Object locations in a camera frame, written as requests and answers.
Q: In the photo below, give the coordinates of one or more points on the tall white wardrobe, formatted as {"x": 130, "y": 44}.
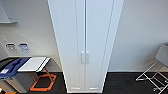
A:
{"x": 116, "y": 26}

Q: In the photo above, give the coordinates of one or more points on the flat white board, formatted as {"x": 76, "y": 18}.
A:
{"x": 33, "y": 64}

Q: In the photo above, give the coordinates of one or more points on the blue plastic object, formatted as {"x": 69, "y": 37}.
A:
{"x": 13, "y": 65}

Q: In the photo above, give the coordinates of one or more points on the grey bin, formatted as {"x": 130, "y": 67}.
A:
{"x": 16, "y": 83}

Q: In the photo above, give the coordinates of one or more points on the blue and white wall sign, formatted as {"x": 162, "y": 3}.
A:
{"x": 24, "y": 48}

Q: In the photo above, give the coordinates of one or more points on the grey wall box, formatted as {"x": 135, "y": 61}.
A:
{"x": 6, "y": 11}

